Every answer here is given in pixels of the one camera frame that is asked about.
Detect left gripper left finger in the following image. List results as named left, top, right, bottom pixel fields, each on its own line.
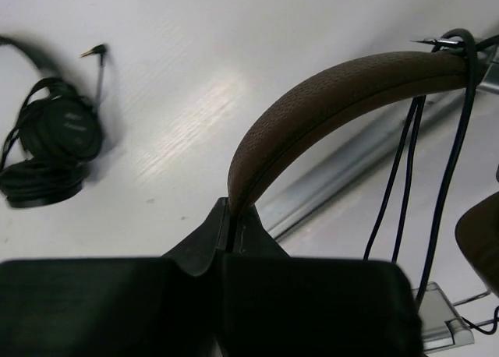
left=1, top=198, right=228, bottom=356

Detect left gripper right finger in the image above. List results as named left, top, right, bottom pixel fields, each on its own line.
left=218, top=209, right=423, bottom=356

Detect brown silver headphones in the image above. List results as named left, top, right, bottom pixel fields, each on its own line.
left=228, top=37, right=499, bottom=354

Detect black headphones near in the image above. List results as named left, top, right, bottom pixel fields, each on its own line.
left=1, top=36, right=108, bottom=209

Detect aluminium rail front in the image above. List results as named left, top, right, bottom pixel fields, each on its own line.
left=258, top=91, right=465, bottom=239

